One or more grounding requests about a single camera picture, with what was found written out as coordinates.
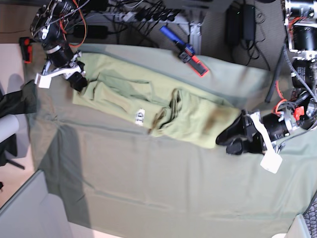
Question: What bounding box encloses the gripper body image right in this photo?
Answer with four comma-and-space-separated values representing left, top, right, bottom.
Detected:
239, 110, 282, 155

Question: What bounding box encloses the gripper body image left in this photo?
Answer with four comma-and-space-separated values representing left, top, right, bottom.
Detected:
43, 51, 86, 80

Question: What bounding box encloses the light yellow-green T-shirt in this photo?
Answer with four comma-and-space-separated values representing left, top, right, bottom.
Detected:
72, 53, 241, 149

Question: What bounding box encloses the black power brick left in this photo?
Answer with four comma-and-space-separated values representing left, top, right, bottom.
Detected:
72, 25, 108, 39

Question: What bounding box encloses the blue orange clamp left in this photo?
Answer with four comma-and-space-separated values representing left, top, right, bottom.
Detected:
19, 37, 34, 63

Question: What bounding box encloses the blue orange clamp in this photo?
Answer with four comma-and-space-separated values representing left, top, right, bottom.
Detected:
19, 37, 34, 63
160, 26, 209, 77

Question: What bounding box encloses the dark green garment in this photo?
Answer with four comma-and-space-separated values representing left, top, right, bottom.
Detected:
0, 80, 37, 118

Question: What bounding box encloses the white ID label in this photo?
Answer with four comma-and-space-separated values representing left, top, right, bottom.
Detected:
135, 109, 145, 126

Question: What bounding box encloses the white power strip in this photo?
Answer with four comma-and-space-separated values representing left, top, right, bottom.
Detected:
116, 12, 188, 22

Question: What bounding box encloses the white paper roll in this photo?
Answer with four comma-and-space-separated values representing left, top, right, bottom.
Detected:
0, 115, 20, 142

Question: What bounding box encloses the blue orange clamp centre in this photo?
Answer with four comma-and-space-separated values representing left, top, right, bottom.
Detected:
160, 26, 209, 77

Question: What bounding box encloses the grey-green table cloth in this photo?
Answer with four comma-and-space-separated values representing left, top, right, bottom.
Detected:
24, 42, 317, 238

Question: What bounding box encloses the black power adapter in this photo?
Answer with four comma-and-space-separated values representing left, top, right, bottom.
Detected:
242, 4, 256, 41
225, 7, 240, 47

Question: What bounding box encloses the white grey bin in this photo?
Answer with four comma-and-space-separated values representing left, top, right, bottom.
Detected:
0, 170, 73, 238

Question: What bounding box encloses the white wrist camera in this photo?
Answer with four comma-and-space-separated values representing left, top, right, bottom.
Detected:
34, 73, 52, 89
260, 151, 283, 174

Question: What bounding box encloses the aluminium frame post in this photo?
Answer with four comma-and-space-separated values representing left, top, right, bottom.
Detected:
186, 9, 206, 55

